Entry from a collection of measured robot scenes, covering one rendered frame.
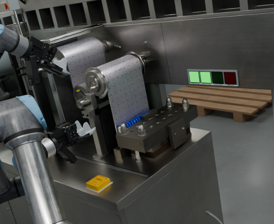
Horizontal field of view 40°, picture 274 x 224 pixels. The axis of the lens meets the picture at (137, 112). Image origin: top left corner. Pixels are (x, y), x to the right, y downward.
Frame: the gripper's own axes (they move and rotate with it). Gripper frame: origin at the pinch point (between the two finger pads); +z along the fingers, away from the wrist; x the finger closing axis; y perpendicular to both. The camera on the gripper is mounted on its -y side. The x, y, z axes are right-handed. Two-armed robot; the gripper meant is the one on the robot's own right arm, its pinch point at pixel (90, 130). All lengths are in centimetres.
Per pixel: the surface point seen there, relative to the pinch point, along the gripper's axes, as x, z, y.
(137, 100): -0.3, 30.8, 1.7
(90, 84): 7.7, 11.8, 15.8
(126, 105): -0.3, 23.4, 2.1
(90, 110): 8.2, 8.5, 4.7
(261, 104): 56, 269, -96
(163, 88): 13, 66, -5
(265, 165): 9, 171, -109
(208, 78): -31, 45, 9
